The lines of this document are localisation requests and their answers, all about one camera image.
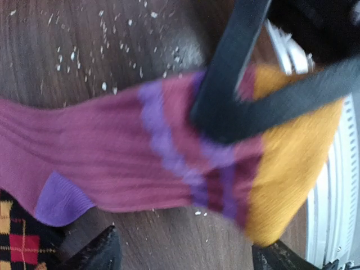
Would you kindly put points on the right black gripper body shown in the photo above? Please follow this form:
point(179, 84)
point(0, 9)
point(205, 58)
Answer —
point(329, 30)

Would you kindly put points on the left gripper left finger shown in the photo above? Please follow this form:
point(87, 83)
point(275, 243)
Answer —
point(104, 252)

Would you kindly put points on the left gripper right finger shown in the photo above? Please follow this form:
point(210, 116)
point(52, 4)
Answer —
point(280, 257)

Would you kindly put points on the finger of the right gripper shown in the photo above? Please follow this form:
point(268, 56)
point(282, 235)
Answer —
point(220, 114)

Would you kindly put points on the maroon purple orange sock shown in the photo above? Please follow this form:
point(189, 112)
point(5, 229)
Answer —
point(136, 151)

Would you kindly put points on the black argyle sock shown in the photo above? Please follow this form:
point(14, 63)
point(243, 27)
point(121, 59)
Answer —
point(25, 242)

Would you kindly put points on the front aluminium rail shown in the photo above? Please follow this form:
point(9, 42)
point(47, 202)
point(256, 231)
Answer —
point(332, 204)

